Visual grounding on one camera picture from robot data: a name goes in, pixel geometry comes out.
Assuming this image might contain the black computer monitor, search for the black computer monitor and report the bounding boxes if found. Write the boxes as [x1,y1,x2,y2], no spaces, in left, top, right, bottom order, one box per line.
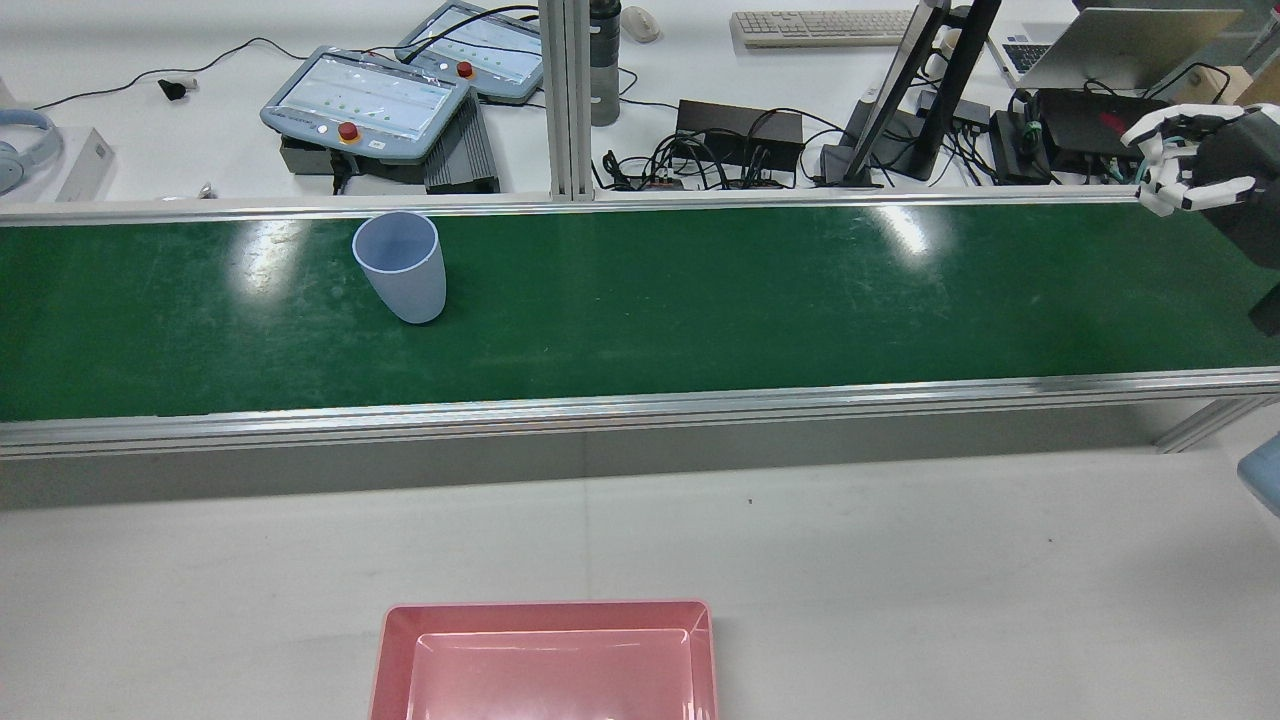
[845,0,951,186]

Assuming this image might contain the dark grey water bottle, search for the dark grey water bottle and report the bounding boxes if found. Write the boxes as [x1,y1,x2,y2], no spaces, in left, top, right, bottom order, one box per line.
[589,0,623,127]

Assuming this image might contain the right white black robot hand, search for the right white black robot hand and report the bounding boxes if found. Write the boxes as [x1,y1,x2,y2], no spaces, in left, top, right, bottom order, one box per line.
[1120,103,1280,266]

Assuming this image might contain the pink plastic box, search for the pink plastic box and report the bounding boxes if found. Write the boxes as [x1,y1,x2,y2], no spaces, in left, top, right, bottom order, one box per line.
[369,600,719,720]

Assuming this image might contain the white computer keyboard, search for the white computer keyboard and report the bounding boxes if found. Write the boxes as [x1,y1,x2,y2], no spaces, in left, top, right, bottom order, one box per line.
[731,10,916,49]

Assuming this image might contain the black monitor stand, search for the black monitor stand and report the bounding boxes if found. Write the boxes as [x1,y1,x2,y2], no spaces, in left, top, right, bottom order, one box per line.
[820,0,1003,186]

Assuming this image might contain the black power supply box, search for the black power supply box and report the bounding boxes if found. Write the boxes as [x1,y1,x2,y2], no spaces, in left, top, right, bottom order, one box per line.
[676,99,804,161]

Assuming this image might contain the black cable bundle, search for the black cable bundle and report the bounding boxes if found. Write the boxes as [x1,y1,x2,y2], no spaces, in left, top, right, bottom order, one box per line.
[598,105,831,191]

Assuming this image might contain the white ceramic mug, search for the white ceramic mug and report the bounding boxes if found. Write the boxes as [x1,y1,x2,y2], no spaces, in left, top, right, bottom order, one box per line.
[925,25,966,81]

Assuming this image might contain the black usb hub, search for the black usb hub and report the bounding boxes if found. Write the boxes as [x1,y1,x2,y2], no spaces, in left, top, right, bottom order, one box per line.
[935,95,991,131]

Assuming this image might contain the light blue headphones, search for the light blue headphones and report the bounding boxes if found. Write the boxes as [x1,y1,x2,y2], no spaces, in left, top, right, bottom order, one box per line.
[0,108,64,196]

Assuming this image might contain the black adapter box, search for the black adapter box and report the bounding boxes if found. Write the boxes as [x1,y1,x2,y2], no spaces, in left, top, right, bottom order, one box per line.
[990,108,1053,186]

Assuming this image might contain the black mini computer red logo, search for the black mini computer red logo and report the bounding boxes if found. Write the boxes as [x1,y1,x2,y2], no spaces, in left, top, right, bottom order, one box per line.
[1033,88,1166,166]

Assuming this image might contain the white cardboard box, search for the white cardboard box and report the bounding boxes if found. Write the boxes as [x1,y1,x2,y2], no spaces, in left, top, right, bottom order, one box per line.
[55,127,116,204]

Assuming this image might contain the black cable with plug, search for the black cable with plug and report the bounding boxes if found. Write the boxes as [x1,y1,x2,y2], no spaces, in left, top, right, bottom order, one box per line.
[35,37,336,111]

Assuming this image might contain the black teach pendant cable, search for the black teach pendant cable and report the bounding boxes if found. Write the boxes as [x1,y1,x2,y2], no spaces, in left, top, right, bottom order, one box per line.
[405,5,541,66]

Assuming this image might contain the aluminium profile post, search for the aluminium profile post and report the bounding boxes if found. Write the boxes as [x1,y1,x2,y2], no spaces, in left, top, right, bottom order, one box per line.
[538,0,595,201]

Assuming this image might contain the silver laptop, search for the silver laptop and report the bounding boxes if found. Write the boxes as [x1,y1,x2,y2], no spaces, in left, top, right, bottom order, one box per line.
[985,8,1246,93]

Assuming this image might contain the blue plastic cup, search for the blue plastic cup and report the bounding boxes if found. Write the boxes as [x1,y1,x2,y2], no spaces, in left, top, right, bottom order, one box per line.
[352,211,448,325]

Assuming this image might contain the green conveyor belt aluminium frame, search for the green conveyor belt aluminium frame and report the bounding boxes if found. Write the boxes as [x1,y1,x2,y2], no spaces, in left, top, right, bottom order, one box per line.
[0,185,1280,461]

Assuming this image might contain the grey blue teach pendant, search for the grey blue teach pendant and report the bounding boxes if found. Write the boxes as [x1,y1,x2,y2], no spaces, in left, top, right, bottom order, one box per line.
[260,45,471,164]
[395,0,546,105]

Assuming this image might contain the grey finned heat sink box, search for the grey finned heat sink box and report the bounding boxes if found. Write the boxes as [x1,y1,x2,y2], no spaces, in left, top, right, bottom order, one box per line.
[424,93,501,195]

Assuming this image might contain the brown cardboard box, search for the brown cardboard box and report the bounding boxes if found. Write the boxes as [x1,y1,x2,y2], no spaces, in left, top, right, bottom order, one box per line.
[1215,65,1280,107]

